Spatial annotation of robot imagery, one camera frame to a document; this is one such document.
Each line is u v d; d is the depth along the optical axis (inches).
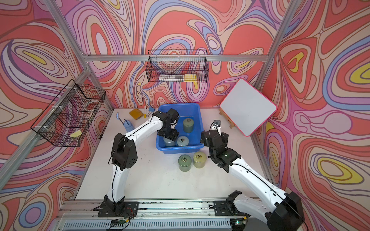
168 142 35.4
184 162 32.2
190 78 32.4
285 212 14.8
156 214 28.5
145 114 45.3
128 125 39.2
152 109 47.0
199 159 32.4
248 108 38.9
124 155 21.7
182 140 35.0
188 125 38.9
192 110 45.1
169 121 29.1
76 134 28.2
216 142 22.3
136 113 45.8
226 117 42.7
